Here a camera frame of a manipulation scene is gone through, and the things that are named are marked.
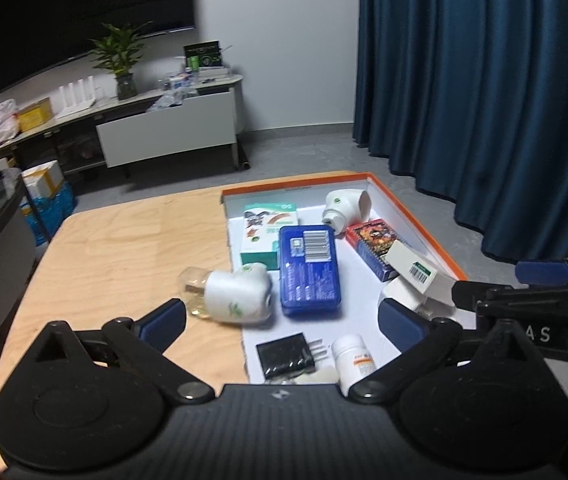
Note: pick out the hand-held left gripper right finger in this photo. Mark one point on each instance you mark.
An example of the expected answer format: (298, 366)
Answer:
(399, 325)

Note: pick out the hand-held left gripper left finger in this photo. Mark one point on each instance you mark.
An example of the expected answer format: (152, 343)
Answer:
(166, 322)

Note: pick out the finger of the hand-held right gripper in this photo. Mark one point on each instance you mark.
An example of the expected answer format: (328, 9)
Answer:
(544, 272)
(469, 295)

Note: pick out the white charger plug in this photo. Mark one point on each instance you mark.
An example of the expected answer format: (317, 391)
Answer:
(404, 292)

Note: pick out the orange-rimmed white box lid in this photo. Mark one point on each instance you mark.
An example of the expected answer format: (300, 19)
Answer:
(359, 285)

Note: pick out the white pill bottle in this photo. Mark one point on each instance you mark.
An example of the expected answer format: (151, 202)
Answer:
(351, 360)

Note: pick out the white rectangular carton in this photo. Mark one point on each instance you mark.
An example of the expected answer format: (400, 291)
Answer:
(409, 262)

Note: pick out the white vaporizer with glass bottle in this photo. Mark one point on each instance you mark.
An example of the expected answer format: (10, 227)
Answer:
(239, 292)

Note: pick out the colourful playing card box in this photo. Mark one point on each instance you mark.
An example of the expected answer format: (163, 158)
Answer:
(371, 240)

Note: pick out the blue tin box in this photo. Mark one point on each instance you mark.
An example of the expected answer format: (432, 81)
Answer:
(309, 280)

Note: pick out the black charger plug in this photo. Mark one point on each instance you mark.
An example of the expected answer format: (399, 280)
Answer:
(284, 355)

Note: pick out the white plug-in heater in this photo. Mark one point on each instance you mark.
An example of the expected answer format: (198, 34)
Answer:
(344, 205)

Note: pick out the teal bandage box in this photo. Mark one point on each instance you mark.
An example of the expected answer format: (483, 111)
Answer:
(264, 230)

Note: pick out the blue plastic bag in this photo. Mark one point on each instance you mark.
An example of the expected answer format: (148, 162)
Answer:
(48, 215)

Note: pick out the white and yellow carton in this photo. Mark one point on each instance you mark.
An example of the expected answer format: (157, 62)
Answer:
(43, 180)

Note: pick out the white cabinet drawer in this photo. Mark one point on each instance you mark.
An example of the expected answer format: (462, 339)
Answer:
(163, 132)

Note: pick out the dark blue curtain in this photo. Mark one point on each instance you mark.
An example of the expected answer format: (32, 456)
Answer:
(464, 85)

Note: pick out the long television cabinet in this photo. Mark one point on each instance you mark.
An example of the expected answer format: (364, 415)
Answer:
(108, 107)

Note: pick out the pile of clear plastic packets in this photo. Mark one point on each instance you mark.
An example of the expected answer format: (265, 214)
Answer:
(168, 97)

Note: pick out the white router with antennas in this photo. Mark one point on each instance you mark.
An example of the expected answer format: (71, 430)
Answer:
(76, 105)

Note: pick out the potted plant in dark vase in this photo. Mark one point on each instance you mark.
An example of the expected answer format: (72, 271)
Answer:
(126, 87)

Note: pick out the yellow box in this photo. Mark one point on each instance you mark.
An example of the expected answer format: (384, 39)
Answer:
(36, 117)

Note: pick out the black and green box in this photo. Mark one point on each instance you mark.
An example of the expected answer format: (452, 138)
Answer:
(203, 55)

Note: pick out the black curved television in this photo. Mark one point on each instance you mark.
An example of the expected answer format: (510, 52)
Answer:
(73, 10)

